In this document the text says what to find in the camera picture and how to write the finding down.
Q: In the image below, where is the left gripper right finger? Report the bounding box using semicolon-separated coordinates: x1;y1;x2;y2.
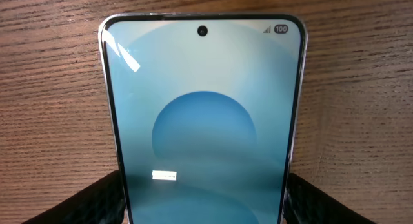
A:
283;173;374;224

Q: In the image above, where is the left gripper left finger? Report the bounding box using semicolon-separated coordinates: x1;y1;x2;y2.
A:
23;170;125;224

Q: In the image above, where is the blue screen Galaxy smartphone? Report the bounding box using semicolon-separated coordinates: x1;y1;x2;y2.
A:
98;13;308;223

